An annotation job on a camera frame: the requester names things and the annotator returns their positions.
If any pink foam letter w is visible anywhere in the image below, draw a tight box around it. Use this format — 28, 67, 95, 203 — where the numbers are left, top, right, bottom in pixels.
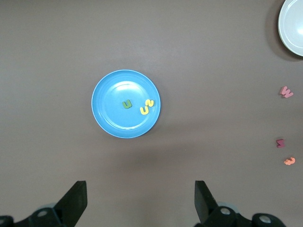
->
280, 86, 294, 99

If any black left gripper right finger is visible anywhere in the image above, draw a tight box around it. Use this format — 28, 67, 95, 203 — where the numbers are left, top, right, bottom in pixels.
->
194, 181, 285, 227

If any blue plate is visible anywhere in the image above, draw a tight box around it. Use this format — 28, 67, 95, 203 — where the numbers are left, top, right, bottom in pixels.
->
91, 69, 162, 139

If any beige plate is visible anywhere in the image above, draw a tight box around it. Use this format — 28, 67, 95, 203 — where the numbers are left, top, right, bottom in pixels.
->
278, 0, 303, 57

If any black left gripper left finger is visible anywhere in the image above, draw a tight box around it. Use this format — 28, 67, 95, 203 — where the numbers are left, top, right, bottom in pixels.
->
0, 181, 88, 227

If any brown table cover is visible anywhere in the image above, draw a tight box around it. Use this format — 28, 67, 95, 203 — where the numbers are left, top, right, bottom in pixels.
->
0, 0, 303, 227

